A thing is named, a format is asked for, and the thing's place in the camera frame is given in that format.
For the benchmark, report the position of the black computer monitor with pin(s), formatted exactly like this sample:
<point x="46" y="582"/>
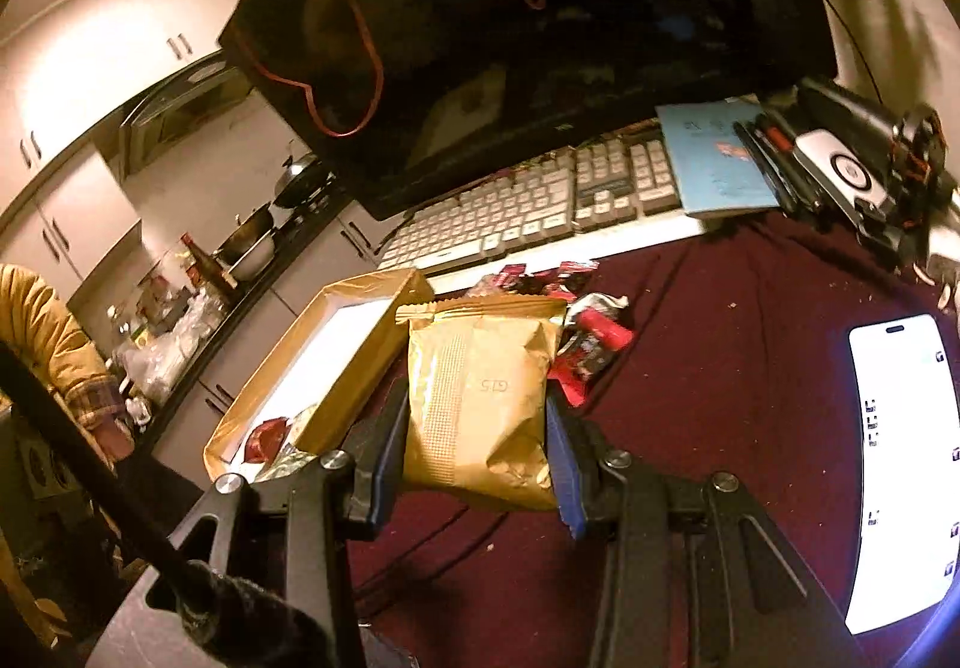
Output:
<point x="562" y="38"/>

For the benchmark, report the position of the clear plastic bags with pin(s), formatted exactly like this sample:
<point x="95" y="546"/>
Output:
<point x="165" y="345"/>

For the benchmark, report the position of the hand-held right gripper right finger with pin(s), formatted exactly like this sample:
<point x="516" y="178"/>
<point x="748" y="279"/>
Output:
<point x="564" y="480"/>

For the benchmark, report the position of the shiny foil snack packet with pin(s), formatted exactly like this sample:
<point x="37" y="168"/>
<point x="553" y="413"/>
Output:
<point x="289" y="467"/>

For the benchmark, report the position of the golden snack bag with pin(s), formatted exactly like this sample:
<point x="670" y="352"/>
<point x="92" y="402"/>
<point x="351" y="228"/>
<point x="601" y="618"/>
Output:
<point x="480" y="405"/>

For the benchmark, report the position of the black pole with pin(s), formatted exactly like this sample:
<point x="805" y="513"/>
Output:
<point x="112" y="495"/>

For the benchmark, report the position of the dark sauce bottle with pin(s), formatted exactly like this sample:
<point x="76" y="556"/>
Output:
<point x="202" y="263"/>

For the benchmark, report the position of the white round-dial device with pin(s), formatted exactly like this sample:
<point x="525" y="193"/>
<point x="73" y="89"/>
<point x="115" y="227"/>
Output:
<point x="840" y="169"/>

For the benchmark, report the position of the kitchen cabinets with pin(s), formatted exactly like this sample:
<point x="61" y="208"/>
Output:
<point x="97" y="75"/>
<point x="300" y="278"/>

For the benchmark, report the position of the large red black snack packet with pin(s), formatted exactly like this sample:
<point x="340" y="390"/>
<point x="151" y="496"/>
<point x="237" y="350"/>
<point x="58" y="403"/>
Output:
<point x="592" y="349"/>

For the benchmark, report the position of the wok with lid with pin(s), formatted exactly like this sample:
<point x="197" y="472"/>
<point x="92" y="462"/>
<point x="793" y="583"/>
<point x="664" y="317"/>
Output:
<point x="300" y="180"/>

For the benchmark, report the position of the lower kitchen cabinets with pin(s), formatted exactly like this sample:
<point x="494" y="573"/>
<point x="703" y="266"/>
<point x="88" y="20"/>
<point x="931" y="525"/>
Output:
<point x="300" y="278"/>

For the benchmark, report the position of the gold cardboard box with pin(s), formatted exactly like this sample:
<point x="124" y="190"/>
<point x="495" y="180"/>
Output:
<point x="352" y="360"/>

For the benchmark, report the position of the pile of red candy packets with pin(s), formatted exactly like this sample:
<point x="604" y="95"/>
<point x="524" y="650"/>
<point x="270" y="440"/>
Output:
<point x="559" y="274"/>

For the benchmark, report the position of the white foil wrapper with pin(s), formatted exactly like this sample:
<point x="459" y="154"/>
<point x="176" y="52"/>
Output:
<point x="600" y="304"/>

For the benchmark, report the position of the smartphone with white screen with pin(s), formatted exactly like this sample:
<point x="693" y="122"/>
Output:
<point x="892" y="473"/>

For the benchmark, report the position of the small red black snack packet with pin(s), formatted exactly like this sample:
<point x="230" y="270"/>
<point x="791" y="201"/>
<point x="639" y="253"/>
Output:
<point x="262" y="439"/>

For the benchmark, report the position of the person's left forearm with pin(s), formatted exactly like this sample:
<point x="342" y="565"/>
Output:
<point x="45" y="338"/>

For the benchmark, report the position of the dark metal pan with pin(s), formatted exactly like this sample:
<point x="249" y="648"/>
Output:
<point x="244" y="229"/>

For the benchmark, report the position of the light blue booklet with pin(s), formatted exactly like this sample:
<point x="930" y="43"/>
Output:
<point x="712" y="165"/>

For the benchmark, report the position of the upper kitchen cabinets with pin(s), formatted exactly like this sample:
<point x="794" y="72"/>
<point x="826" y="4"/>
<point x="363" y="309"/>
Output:
<point x="97" y="75"/>

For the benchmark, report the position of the white computer keyboard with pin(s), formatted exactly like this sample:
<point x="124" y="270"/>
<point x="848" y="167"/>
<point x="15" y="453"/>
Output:
<point x="510" y="210"/>

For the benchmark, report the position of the metal bowl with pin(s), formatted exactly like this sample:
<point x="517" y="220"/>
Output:
<point x="255" y="261"/>

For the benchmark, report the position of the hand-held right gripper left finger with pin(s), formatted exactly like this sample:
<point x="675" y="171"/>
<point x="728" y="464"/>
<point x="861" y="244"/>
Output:
<point x="386" y="465"/>

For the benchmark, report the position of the maroon table cloth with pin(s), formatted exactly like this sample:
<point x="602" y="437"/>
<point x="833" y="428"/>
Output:
<point x="712" y="375"/>

